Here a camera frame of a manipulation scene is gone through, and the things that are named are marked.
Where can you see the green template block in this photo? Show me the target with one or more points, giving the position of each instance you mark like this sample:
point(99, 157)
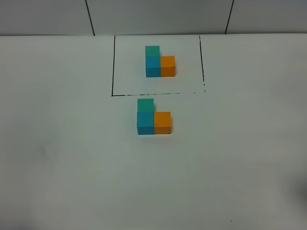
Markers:
point(152, 51)

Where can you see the orange template block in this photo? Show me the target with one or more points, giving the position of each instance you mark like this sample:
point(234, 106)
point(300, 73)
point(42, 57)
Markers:
point(168, 66)

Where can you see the blue template block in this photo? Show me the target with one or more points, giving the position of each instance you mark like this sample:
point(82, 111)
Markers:
point(152, 66)

